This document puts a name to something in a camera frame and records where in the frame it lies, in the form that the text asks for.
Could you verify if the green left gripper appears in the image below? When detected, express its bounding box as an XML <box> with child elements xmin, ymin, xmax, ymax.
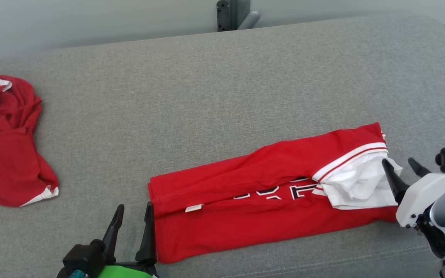
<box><xmin>98</xmin><ymin>202</ymin><xmax>159</xmax><ymax>278</ymax></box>

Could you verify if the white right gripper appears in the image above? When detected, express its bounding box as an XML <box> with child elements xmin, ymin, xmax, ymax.
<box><xmin>381</xmin><ymin>158</ymin><xmax>445</xmax><ymax>228</ymax></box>

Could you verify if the red jersey with black lettering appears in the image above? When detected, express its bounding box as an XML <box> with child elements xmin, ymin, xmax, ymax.
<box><xmin>147</xmin><ymin>122</ymin><xmax>403</xmax><ymax>264</ymax></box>

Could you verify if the plain red white-trimmed garment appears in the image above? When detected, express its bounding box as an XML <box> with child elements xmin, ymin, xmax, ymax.
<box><xmin>0</xmin><ymin>75</ymin><xmax>59</xmax><ymax>207</ymax></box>

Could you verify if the grey fabric sofa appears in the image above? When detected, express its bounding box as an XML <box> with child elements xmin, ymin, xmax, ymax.
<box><xmin>0</xmin><ymin>14</ymin><xmax>445</xmax><ymax>278</ymax></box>

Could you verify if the grey metal stand post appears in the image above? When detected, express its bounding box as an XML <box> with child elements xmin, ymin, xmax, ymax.
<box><xmin>216</xmin><ymin>0</ymin><xmax>261</xmax><ymax>32</ymax></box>

